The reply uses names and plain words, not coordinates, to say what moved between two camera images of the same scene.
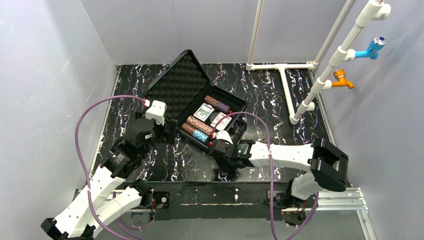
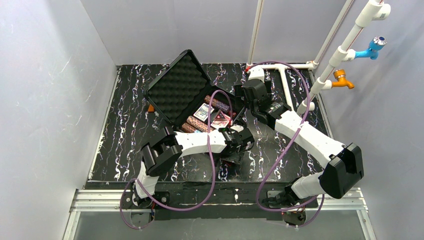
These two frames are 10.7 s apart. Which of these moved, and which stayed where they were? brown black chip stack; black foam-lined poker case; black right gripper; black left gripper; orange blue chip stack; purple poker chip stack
Moved: black left gripper; black right gripper
Stayed: orange blue chip stack; black foam-lined poker case; purple poker chip stack; brown black chip stack
